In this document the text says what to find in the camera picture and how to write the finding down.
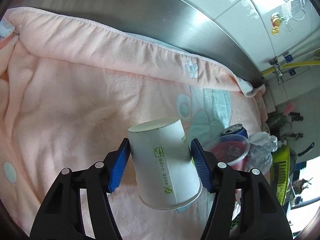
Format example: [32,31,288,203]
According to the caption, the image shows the white paper cup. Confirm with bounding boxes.
[127,117,202,210]

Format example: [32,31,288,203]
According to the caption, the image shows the lime green dish rack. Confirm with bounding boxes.
[270,146,290,206]

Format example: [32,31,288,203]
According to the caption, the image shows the yellow gas pipe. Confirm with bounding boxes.
[261,61,320,77]

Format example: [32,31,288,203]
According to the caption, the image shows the red cup with clear lid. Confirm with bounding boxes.
[209,134,250,171]

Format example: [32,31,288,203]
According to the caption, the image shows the black frying pan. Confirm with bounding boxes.
[290,142,315,174]

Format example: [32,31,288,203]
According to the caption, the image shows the crumpled silver foil wrapper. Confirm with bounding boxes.
[246,132,278,174]

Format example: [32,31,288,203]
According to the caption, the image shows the pink towel blanket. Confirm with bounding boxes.
[1,7,267,233]

